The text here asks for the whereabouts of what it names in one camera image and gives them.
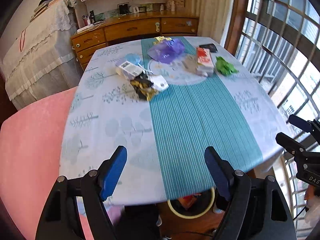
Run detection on black gold wrapper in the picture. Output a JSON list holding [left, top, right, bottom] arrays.
[[130, 74, 170, 102]]

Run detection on small white printed box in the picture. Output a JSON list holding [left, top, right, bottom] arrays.
[[115, 61, 150, 80]]

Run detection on red white packet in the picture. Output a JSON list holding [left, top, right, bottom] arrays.
[[196, 47, 215, 77]]

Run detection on pink upholstered chair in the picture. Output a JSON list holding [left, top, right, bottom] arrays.
[[0, 86, 120, 240]]

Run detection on metal window grille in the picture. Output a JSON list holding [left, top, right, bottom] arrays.
[[235, 0, 320, 230]]

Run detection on white lace furniture cover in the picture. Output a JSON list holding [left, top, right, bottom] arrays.
[[0, 0, 78, 110]]

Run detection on table with patterned cloth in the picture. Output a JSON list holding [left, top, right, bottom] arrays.
[[60, 36, 294, 205]]

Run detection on blue bin with cream rim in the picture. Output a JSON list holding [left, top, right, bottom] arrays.
[[167, 187, 217, 219]]

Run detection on white sheer curtain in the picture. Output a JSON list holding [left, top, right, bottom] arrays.
[[190, 0, 238, 43]]

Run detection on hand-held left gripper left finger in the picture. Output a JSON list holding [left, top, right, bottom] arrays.
[[35, 145, 128, 240]]

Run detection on wooden desk with drawers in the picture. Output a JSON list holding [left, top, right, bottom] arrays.
[[71, 15, 200, 72]]

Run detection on beige decorated cards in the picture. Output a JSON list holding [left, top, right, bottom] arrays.
[[166, 0, 185, 12]]

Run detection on wooden window frame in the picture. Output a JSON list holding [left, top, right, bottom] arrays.
[[220, 0, 253, 55]]

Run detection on green wrapper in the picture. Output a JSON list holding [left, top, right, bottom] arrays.
[[215, 56, 239, 76]]

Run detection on black wallet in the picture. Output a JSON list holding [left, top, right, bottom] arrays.
[[199, 44, 218, 53]]

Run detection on person's left leg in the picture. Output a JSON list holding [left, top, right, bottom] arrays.
[[120, 204, 162, 240]]

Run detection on purple plastic bag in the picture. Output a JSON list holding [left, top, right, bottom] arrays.
[[147, 39, 185, 63]]

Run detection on orange snack packet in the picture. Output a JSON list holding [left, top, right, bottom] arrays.
[[179, 195, 198, 209]]

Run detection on black photo frame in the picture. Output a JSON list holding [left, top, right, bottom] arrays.
[[117, 3, 130, 15]]

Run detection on stack of flat books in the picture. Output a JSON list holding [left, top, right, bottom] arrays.
[[30, 0, 70, 22]]

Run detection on light blue face mask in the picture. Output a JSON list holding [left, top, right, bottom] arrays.
[[124, 53, 144, 67]]

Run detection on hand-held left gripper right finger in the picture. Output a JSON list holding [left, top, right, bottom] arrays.
[[204, 146, 298, 240]]

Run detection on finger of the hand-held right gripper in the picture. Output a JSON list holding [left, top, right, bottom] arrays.
[[276, 132, 307, 159], [289, 114, 320, 135]]

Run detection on black cable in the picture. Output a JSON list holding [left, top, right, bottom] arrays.
[[293, 205, 308, 222]]

